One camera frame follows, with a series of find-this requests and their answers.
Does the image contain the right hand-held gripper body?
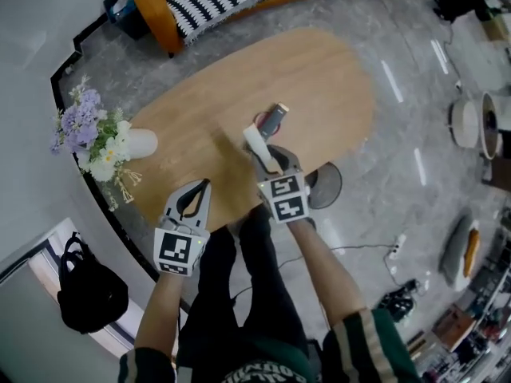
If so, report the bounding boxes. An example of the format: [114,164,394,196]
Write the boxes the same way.
[257,172,312,226]

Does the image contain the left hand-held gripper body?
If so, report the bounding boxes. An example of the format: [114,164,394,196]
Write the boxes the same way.
[153,220,212,278]

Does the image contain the white rectangular remote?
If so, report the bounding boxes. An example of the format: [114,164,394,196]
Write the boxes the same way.
[242,124,276,171]

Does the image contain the dark round trash bin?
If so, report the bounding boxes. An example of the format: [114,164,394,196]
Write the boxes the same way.
[305,160,343,210]

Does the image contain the dark phone-like device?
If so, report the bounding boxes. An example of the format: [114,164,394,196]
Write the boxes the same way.
[257,101,291,139]

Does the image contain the pink round coaster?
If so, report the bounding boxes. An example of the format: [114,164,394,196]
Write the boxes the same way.
[254,111,283,140]

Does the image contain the person's right forearm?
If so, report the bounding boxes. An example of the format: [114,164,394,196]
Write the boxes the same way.
[285,218,368,326]

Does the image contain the person's left forearm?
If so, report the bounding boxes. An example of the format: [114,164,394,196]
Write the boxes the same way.
[134,269,191,358]

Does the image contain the wooden coffee table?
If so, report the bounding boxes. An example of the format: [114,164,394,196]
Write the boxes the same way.
[127,28,376,235]

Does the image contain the white vase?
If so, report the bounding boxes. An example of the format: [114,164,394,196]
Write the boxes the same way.
[126,128,159,160]

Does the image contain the person's legs in black trousers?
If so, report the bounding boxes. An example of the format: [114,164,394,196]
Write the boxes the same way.
[177,203,316,374]

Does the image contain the black backpack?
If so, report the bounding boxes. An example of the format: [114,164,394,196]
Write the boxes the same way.
[57,231,129,334]

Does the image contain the white power strip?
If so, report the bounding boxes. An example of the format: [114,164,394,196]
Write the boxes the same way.
[389,233,407,259]

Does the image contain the purple white flower bouquet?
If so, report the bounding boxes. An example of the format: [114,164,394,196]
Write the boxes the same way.
[50,74,143,211]

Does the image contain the person's green sweatshirt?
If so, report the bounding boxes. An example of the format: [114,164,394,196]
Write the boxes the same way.
[117,307,420,383]

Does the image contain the grey floor cushion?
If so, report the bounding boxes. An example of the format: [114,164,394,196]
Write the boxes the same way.
[438,209,474,286]

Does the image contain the round white side table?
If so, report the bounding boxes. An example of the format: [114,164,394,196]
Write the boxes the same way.
[449,91,504,160]

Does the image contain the black white striped blanket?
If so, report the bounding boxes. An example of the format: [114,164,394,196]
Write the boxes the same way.
[153,0,344,45]

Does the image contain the orange sofa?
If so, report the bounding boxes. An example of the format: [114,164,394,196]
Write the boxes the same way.
[123,0,412,57]

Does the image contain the small orange pillow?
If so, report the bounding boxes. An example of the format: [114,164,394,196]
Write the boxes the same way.
[462,228,480,278]

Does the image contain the blue tissue box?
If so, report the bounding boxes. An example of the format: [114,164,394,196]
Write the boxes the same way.
[102,0,151,41]

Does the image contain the dark wooden desk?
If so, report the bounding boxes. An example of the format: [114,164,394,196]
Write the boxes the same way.
[481,149,511,193]

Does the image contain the bundle of black cables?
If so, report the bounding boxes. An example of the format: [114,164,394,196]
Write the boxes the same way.
[377,279,420,322]

